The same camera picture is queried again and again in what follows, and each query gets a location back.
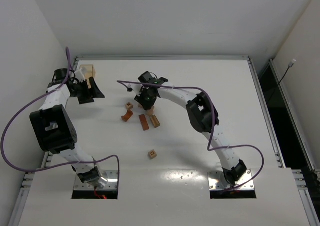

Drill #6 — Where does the ribbed light wooden block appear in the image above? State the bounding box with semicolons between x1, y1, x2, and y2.
138;104;155;117

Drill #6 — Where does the reddish brown rectangular block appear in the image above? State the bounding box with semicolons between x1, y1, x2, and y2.
139;114;150;131

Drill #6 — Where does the light wooden rectangular block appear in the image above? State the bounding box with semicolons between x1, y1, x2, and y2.
150;115;160;128

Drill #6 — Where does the transparent orange plastic box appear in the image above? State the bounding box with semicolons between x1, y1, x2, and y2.
80;64;96;89

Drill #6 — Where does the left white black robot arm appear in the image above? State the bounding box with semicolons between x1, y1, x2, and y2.
29;65;106;188

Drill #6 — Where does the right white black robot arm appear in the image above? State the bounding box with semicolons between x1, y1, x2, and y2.
131;71;247;186

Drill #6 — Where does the reddish wooden arch block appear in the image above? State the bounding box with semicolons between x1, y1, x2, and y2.
121;110;133;122

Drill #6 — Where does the wooden letter N cube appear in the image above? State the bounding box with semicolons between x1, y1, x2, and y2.
125;102;134;111

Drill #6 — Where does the wooden letter D cube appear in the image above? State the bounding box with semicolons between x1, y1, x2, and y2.
148;150;157;160

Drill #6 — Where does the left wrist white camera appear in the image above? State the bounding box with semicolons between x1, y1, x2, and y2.
74;67;88;83

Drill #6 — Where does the wrist white camera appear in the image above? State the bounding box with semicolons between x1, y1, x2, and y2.
74;67;88;83
127;84;142;95

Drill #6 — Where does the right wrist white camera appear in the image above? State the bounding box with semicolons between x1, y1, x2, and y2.
127;84;142;95

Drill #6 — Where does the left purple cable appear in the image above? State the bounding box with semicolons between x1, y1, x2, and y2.
0;46;121;187

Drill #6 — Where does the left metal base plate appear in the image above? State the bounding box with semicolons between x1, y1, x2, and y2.
73;169;119;192

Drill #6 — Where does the metal base plate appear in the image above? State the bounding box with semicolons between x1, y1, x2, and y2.
207;170;256;193
73;169;119;192

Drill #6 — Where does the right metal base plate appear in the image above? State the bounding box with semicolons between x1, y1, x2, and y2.
207;170;256;193

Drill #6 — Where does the aluminium table frame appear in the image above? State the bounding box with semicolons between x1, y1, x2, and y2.
19;56;320;226

